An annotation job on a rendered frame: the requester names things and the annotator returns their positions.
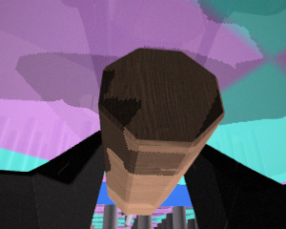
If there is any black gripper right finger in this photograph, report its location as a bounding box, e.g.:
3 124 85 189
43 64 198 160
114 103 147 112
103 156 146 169
184 144 286 229

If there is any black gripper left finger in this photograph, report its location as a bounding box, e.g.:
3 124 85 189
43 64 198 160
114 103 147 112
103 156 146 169
0 130 105 229

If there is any blue flat strip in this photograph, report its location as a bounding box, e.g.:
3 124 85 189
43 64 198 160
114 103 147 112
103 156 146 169
96 182 193 207

